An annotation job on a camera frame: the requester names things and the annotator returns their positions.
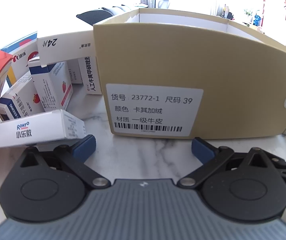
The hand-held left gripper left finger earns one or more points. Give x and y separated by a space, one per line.
84 148

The white marble desktop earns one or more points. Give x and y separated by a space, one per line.
143 155

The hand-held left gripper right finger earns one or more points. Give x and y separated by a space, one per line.
201 150

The blue plush toy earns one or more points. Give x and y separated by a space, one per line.
257 20

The long white medicine box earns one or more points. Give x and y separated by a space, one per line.
65 42

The green potted plant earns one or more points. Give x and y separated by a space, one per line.
248 13

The blue medicine box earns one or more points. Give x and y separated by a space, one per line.
20 41

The white red-bear medicine box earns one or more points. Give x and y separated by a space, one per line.
20 65

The grey sofa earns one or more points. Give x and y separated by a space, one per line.
120 11

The white blue-banded medicine box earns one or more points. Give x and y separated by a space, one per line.
20 95
50 87

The small white medicine box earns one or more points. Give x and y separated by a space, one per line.
32 127

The black armchair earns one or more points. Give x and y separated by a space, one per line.
92 17

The grey office chair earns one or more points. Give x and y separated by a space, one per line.
163 3

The tan cardboard shoe box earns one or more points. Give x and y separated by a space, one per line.
170 60

